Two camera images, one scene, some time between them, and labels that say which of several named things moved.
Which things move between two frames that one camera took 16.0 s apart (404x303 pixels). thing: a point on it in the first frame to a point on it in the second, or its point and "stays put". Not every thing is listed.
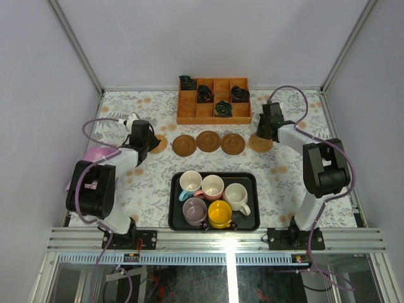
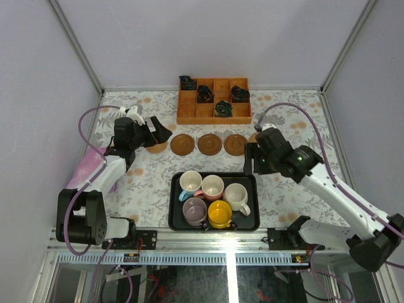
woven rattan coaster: (161, 145) stays put
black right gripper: (259, 132) to (252, 151)
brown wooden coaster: (233, 144) stays put
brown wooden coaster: (184, 145) stays put
